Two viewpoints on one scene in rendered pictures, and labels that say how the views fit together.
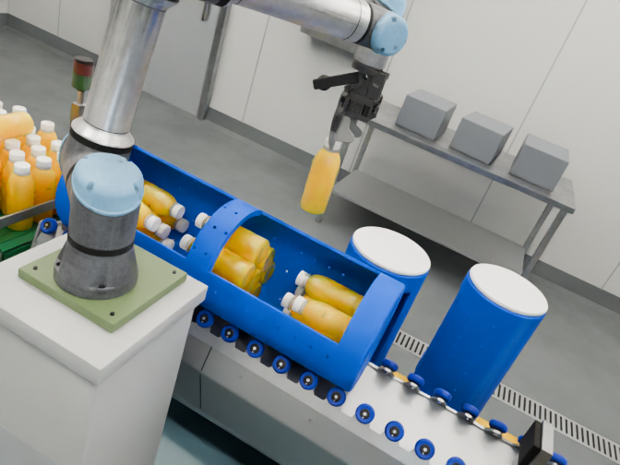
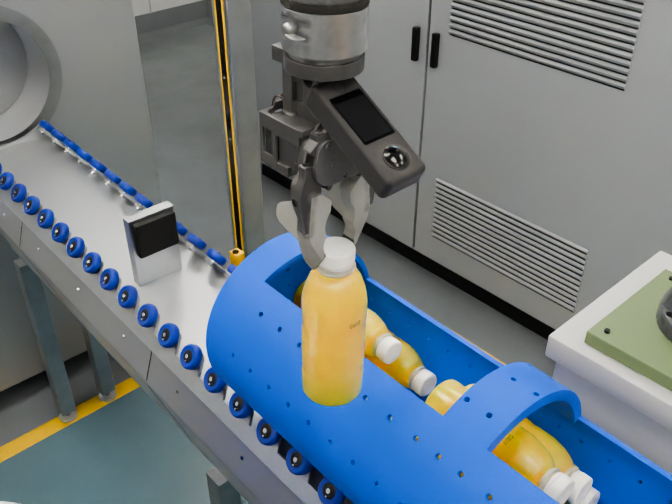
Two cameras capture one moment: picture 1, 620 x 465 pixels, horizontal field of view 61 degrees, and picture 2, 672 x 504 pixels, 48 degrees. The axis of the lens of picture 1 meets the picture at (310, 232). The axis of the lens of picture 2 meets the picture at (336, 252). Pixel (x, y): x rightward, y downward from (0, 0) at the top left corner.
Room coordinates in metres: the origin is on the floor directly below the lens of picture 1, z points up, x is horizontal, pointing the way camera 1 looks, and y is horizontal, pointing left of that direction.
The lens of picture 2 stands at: (1.78, 0.36, 1.87)
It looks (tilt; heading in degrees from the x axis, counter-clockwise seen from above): 35 degrees down; 213
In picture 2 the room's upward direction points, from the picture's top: straight up
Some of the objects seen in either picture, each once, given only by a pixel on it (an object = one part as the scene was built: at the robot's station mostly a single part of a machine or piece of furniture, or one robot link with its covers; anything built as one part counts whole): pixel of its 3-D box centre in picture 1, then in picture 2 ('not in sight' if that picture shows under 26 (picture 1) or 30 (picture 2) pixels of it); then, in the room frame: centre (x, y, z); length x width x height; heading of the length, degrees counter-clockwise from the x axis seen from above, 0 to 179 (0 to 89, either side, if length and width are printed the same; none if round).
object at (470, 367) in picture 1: (453, 379); not in sight; (1.63, -0.70, 0.59); 0.28 x 0.28 x 0.88
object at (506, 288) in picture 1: (507, 288); not in sight; (1.63, -0.70, 1.03); 0.28 x 0.28 x 0.01
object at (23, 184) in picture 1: (20, 197); not in sight; (1.22, 0.79, 0.99); 0.07 x 0.07 x 0.19
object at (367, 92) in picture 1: (362, 91); (317, 113); (1.24, 0.00, 1.57); 0.09 x 0.08 x 0.12; 76
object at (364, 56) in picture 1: (371, 55); (321, 29); (1.25, 0.00, 1.65); 0.08 x 0.08 x 0.05
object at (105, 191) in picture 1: (105, 198); not in sight; (0.81, 0.37, 1.34); 0.13 x 0.12 x 0.14; 37
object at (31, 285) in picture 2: not in sight; (48, 344); (0.79, -1.33, 0.31); 0.06 x 0.06 x 0.63; 74
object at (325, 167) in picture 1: (321, 178); (333, 327); (1.25, 0.02, 1.33); 0.07 x 0.07 x 0.19
